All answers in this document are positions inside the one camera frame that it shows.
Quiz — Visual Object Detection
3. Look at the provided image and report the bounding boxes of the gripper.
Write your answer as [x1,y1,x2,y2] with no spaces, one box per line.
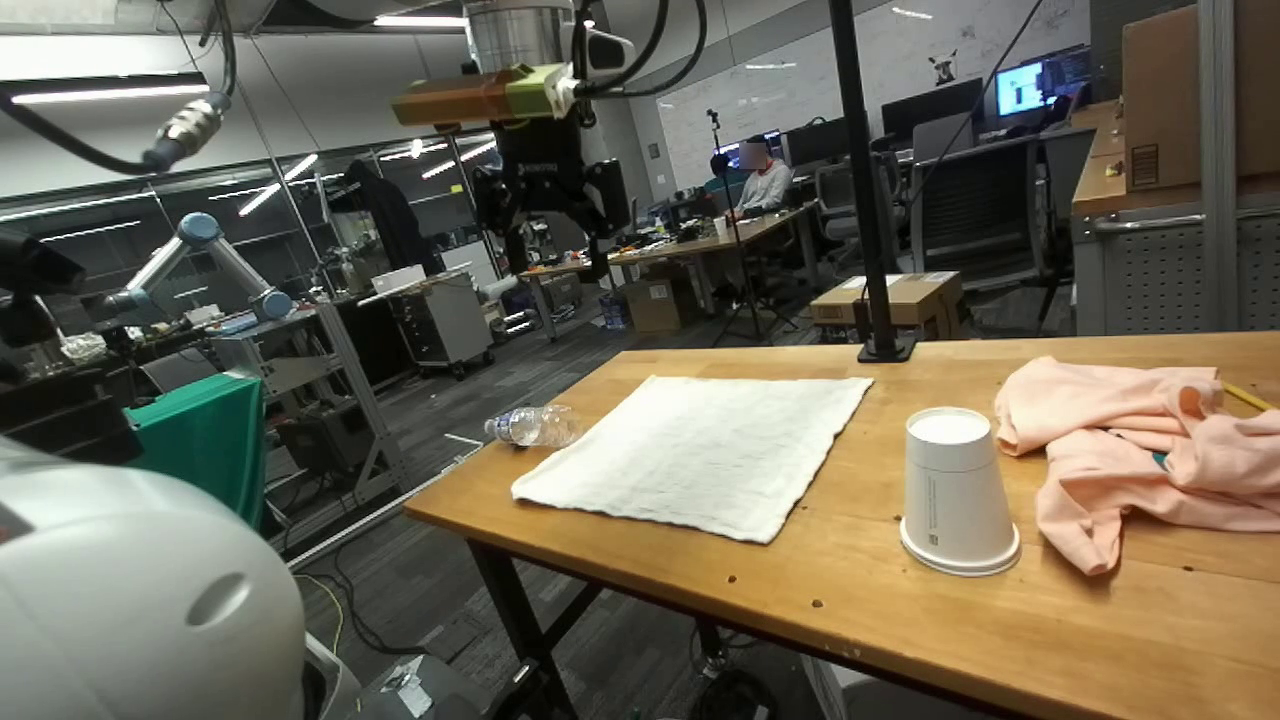
[472,118,634,283]

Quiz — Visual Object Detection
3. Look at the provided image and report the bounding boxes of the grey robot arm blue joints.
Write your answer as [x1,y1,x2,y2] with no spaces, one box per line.
[84,211,295,325]

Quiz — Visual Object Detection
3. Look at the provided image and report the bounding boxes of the white towel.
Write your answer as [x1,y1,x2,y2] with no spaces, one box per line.
[511,375,876,546]

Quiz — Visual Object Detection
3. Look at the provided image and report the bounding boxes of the small cardboard box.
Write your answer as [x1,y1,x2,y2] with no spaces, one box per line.
[621,274,698,335]

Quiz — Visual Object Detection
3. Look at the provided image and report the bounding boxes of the long wooden desk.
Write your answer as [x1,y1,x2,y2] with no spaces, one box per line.
[518,204,818,343]

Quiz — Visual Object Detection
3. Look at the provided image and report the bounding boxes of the white rolling cabinet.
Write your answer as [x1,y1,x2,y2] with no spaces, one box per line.
[384,268,495,381]

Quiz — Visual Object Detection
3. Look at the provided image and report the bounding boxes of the black jacket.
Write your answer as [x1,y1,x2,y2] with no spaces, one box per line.
[339,159,443,278]

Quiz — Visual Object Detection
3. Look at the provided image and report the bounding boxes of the person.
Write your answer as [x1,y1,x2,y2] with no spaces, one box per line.
[726,137,797,223]

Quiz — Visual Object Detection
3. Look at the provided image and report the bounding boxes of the clear plastic water bottle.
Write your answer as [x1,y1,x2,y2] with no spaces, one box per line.
[484,403,585,450]

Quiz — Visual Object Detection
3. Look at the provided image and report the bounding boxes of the stand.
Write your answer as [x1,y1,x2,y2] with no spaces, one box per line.
[827,0,920,364]

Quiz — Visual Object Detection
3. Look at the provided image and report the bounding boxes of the flat cardboard box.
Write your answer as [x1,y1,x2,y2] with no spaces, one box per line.
[809,270,967,342]

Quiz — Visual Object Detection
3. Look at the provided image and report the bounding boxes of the row of dark monitors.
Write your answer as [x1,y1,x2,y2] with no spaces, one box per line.
[782,77,987,169]

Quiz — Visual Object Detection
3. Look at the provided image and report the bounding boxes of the green cover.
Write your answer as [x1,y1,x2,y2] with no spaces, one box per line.
[124,371,268,531]

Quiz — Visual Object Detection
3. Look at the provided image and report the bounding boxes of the office chair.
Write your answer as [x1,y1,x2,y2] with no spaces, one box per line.
[908,127,1098,326]

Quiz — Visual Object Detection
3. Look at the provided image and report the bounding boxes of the lit monitor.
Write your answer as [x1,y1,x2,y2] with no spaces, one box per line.
[994,44,1094,121]

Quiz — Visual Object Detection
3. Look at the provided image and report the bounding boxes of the white paper cup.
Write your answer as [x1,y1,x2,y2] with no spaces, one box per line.
[899,406,1023,579]

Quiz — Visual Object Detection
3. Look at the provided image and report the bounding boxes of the pink cloth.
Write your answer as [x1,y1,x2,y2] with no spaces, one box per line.
[993,356,1280,578]

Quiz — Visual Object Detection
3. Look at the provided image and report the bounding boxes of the grey perforated metal cabinet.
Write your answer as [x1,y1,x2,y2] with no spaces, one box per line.
[1071,188,1280,337]

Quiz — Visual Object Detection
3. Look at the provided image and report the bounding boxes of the large cardboard box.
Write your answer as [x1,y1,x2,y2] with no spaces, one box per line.
[1121,0,1280,194]

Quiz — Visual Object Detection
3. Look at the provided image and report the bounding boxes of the yellow pencil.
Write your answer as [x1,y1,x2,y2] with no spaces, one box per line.
[1220,380,1277,414]

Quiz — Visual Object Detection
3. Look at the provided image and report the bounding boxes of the camera on mount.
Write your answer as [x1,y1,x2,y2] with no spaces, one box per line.
[0,229,88,351]

